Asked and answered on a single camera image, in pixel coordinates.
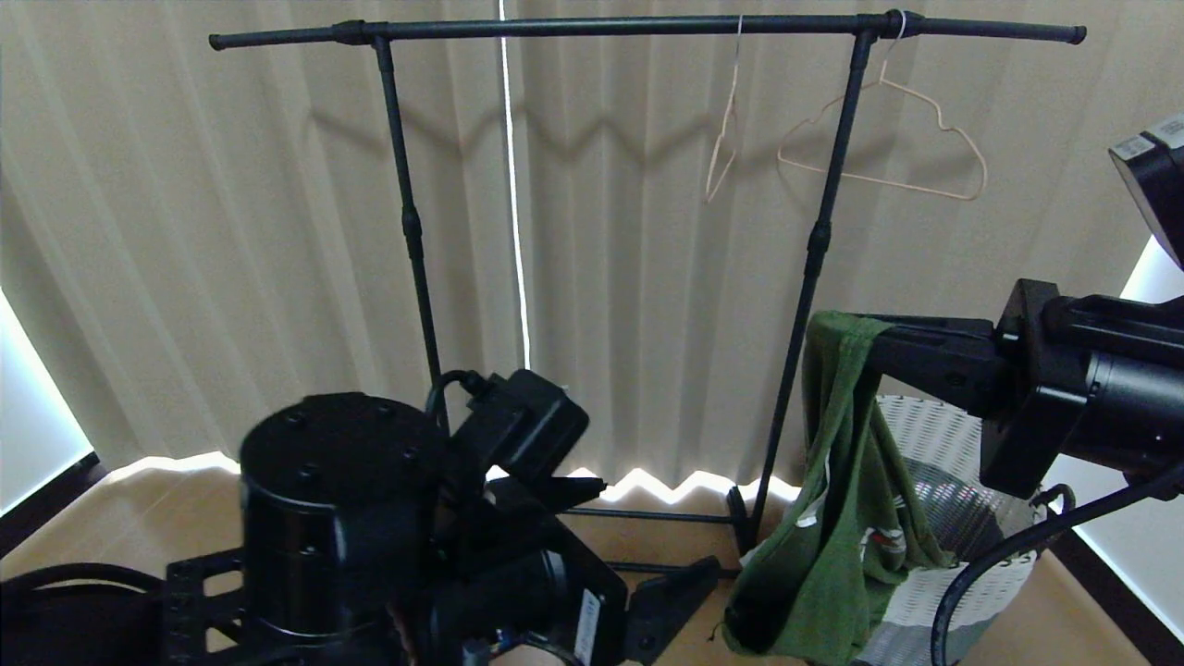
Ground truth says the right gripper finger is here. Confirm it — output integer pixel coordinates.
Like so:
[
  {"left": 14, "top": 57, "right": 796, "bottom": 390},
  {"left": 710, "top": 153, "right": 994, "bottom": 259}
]
[
  {"left": 869, "top": 335, "right": 1005, "bottom": 417},
  {"left": 860, "top": 318, "right": 998, "bottom": 339}
]

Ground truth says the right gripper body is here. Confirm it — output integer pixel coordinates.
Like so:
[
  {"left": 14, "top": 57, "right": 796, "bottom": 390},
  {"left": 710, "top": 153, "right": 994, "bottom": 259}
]
[{"left": 982, "top": 277, "right": 1184, "bottom": 500}]

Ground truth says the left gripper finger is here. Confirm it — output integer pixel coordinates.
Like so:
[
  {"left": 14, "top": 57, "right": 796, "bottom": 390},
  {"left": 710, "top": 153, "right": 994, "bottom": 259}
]
[
  {"left": 516, "top": 475, "right": 608, "bottom": 515},
  {"left": 626, "top": 555, "right": 723, "bottom": 666}
]

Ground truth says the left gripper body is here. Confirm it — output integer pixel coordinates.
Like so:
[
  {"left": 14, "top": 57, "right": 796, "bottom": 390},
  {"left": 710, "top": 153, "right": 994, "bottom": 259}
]
[{"left": 407, "top": 483, "right": 632, "bottom": 666}]

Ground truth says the pink clothes hanger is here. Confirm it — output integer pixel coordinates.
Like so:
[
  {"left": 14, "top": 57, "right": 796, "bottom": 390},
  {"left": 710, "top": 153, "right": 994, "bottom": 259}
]
[
  {"left": 777, "top": 14, "right": 989, "bottom": 203},
  {"left": 705, "top": 14, "right": 746, "bottom": 204}
]

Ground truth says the green printed shirt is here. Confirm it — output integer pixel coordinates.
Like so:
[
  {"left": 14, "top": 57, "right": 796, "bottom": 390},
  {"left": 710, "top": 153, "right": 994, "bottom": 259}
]
[{"left": 721, "top": 310, "right": 956, "bottom": 666}]

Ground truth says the white laundry basket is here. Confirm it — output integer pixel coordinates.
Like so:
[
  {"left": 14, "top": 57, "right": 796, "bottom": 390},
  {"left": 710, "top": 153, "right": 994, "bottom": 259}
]
[{"left": 856, "top": 393, "right": 1079, "bottom": 666}]

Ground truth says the black clothes rack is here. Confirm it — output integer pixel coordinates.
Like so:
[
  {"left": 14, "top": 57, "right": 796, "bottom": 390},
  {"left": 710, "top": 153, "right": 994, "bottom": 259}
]
[{"left": 208, "top": 9, "right": 1088, "bottom": 579}]

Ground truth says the beige curtain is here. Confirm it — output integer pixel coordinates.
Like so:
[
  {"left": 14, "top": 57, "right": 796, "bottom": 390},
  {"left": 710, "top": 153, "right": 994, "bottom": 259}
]
[{"left": 0, "top": 0, "right": 1184, "bottom": 487}]

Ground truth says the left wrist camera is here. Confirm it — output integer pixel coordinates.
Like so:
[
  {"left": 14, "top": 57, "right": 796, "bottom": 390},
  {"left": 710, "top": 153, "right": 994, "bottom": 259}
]
[{"left": 449, "top": 368, "right": 590, "bottom": 484}]

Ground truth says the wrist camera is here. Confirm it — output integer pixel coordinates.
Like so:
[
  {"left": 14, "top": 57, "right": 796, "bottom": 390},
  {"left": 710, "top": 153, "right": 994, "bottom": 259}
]
[
  {"left": 1045, "top": 113, "right": 1184, "bottom": 348},
  {"left": 449, "top": 368, "right": 590, "bottom": 484}
]

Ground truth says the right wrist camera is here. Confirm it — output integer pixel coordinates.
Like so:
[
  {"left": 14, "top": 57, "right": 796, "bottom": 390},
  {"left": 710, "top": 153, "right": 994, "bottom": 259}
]
[{"left": 1045, "top": 113, "right": 1184, "bottom": 348}]

